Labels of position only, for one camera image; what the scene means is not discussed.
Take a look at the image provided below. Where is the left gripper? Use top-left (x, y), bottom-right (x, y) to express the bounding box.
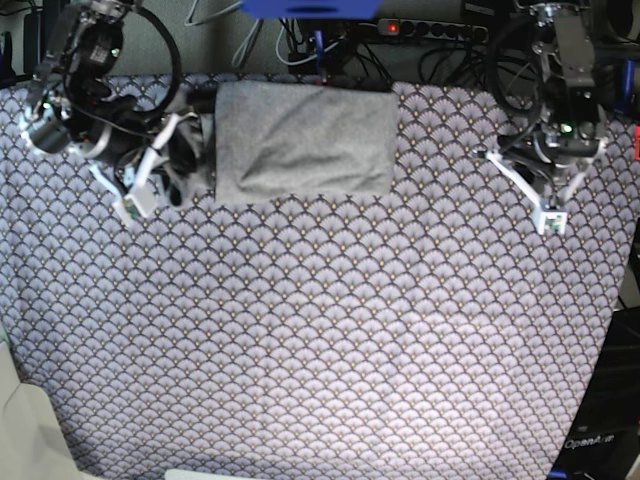
top-left (514, 134), bottom-right (605, 195)

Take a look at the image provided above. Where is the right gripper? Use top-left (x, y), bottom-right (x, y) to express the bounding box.
top-left (84, 114), bottom-right (200, 200)

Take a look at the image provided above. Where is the light grey T-shirt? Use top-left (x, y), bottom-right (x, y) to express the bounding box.
top-left (172, 80), bottom-right (401, 205)

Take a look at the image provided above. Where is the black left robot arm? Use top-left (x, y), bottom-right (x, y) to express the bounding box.
top-left (485, 1), bottom-right (607, 206)

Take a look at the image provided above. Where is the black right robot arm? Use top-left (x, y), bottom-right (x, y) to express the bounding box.
top-left (20, 1), bottom-right (203, 207)

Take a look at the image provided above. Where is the patterned fan-print tablecloth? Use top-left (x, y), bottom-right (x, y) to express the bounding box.
top-left (1, 83), bottom-right (639, 479)

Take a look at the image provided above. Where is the black OpenArm box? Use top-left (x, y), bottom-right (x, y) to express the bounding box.
top-left (547, 307), bottom-right (639, 479)

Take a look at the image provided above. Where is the white plastic bin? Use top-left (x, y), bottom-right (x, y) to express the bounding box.
top-left (1, 343), bottom-right (81, 479)

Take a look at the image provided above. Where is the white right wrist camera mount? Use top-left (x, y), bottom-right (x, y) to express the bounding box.
top-left (89, 111), bottom-right (197, 227)

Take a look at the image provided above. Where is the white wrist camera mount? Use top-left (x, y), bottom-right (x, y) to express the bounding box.
top-left (474, 134), bottom-right (609, 234)
top-left (89, 111), bottom-right (197, 227)

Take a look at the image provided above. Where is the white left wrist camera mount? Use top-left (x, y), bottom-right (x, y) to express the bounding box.
top-left (474, 134), bottom-right (609, 234)

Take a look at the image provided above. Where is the black cable bundle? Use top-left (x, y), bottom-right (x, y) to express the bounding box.
top-left (184, 0), bottom-right (526, 86)

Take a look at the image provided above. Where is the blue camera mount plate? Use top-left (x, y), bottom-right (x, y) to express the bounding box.
top-left (241, 0), bottom-right (381, 20)

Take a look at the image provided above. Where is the white power strip red switch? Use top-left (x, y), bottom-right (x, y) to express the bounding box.
top-left (375, 18), bottom-right (489, 43)

